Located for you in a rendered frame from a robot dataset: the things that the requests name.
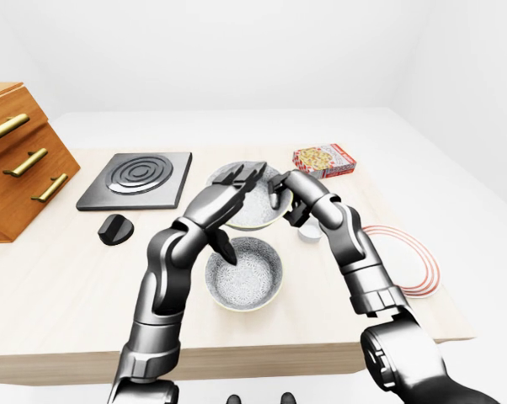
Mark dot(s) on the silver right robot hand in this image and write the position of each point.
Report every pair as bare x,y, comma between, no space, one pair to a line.
304,185

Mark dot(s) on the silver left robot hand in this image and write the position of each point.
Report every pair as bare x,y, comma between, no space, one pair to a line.
215,206

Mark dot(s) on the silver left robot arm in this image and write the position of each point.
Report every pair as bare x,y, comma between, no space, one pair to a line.
161,294

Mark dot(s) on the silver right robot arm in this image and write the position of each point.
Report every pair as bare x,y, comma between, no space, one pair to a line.
350,240

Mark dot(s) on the patterned grey bowl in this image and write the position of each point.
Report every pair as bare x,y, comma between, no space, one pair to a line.
257,210
249,282

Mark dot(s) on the flat dark stove plate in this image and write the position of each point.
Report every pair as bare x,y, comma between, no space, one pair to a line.
169,177

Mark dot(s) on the white plate with red rings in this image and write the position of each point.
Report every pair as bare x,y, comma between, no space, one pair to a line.
409,261

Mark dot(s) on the red printed food box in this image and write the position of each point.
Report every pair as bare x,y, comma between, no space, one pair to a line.
321,160

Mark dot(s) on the small white cup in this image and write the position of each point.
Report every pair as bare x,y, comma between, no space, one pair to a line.
311,233

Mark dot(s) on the round black knob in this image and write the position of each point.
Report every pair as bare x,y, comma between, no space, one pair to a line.
115,230

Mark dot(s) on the wooden drawer, largest front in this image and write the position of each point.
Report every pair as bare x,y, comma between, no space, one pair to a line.
62,166

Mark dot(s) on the wooden drawer, mid-sized front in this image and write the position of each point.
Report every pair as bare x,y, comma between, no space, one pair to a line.
45,139

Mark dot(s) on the small dark rounded shape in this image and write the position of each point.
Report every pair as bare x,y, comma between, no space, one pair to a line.
233,400
288,398

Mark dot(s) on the wooden drawer, smallest front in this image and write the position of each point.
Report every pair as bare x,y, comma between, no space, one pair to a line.
26,105

